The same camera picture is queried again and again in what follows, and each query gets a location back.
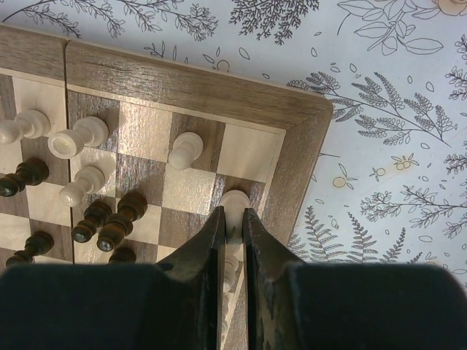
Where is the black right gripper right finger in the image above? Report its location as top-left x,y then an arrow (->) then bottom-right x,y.
242,208 -> 301,349

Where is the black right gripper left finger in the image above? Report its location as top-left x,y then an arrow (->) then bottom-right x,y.
156,206 -> 226,349

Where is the white chess pawn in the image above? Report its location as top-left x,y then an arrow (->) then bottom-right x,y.
168,132 -> 204,171
58,166 -> 105,208
220,190 -> 251,244

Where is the dark chess piece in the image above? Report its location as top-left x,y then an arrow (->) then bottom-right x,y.
0,157 -> 50,197
71,201 -> 112,243
96,192 -> 148,252

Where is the wooden chess board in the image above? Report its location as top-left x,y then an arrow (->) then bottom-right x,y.
0,24 -> 333,350

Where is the white chess rook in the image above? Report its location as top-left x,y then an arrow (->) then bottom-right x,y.
47,116 -> 109,159

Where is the white chess piece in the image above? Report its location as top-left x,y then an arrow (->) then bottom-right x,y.
1,109 -> 50,144

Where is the floral tablecloth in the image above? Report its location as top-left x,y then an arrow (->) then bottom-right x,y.
1,1 -> 466,283

